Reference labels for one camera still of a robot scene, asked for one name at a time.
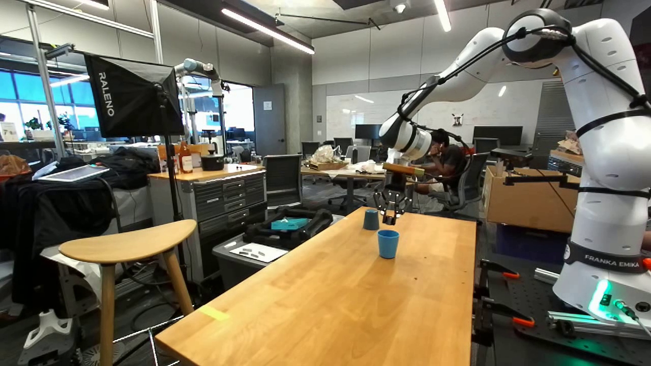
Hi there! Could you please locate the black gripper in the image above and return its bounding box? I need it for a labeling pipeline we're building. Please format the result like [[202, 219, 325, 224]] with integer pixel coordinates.
[[378, 176, 413, 228]]

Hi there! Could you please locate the black robot base mat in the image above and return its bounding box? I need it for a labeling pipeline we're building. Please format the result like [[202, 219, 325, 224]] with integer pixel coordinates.
[[469, 260, 651, 366]]

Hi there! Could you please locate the dark blue plastic cup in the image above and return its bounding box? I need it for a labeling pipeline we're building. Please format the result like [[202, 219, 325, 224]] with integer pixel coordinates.
[[362, 208, 383, 233]]

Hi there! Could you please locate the light blue plastic cup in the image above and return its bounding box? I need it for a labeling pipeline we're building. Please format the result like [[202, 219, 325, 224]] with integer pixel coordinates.
[[376, 228, 401, 263]]

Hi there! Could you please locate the seated person with dark hair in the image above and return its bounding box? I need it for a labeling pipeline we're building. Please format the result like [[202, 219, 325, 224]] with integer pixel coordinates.
[[427, 126, 471, 200]]

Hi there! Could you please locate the small dark monitor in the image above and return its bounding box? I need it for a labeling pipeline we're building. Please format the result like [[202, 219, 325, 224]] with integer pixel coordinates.
[[351, 123, 384, 143]]

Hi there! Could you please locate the grey swivel chair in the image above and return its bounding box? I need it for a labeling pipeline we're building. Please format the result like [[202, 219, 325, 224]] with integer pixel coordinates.
[[446, 151, 492, 214]]

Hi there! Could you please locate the black duffel bag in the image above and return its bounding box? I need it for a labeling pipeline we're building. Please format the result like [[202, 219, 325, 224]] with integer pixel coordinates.
[[241, 205, 335, 251]]

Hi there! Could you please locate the teal plastic case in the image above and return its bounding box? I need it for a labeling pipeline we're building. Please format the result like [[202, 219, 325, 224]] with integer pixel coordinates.
[[268, 216, 314, 236]]

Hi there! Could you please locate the dark framed mesh chair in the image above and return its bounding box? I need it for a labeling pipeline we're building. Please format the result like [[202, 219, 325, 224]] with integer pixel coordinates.
[[261, 153, 305, 210]]

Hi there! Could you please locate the wide dark monitor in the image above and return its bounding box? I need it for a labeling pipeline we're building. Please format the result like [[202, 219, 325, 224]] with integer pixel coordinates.
[[469, 125, 525, 151]]

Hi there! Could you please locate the cardboard box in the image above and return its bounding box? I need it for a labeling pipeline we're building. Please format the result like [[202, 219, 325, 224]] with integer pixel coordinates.
[[481, 166, 581, 236]]

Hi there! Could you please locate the blue storage bin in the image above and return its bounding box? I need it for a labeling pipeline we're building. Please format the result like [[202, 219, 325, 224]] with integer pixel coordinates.
[[492, 223, 576, 266]]

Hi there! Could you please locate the grey lidded plastic bin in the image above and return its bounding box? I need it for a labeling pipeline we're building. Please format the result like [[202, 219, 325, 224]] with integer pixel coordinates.
[[211, 233, 290, 290]]

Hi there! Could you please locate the grey door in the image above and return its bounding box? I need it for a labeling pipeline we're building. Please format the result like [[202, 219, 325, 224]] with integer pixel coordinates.
[[253, 83, 289, 156]]

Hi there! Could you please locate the grey drawer tool cabinet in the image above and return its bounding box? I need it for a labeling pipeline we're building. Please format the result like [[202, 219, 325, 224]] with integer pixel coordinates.
[[147, 163, 268, 286]]

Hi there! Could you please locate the black pot on cabinet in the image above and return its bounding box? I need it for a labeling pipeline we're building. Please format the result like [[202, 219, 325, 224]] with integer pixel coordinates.
[[199, 153, 227, 174]]

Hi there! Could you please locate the yellow tape strip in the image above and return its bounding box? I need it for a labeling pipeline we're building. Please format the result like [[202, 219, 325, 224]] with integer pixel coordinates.
[[196, 303, 233, 326]]

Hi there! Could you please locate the red labelled bottle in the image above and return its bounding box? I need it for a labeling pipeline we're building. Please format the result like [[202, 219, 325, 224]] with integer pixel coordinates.
[[177, 143, 195, 176]]

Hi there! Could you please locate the black softbox light stand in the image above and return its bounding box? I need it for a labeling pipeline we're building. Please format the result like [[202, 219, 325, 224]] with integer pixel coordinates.
[[160, 133, 182, 224]]

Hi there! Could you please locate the green lit aluminium extrusion bar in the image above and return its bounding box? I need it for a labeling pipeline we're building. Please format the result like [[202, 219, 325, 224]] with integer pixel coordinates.
[[544, 308, 651, 335]]

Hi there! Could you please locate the wooden stool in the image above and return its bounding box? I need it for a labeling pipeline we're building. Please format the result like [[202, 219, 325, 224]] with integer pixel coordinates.
[[56, 219, 199, 366]]

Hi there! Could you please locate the black photo softbox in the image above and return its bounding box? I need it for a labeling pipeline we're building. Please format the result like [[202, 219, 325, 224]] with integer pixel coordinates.
[[84, 54, 187, 138]]

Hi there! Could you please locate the black draped jacket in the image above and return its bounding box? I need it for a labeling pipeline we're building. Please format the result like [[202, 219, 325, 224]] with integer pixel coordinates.
[[0, 172, 117, 310]]

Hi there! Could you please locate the white stand foot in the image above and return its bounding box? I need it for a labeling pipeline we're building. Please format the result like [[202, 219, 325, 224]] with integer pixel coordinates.
[[14, 308, 77, 366]]

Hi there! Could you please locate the orange handled black clamp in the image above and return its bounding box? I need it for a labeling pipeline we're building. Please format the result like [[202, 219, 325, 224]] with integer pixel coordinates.
[[476, 258, 523, 286], [471, 300, 539, 351]]

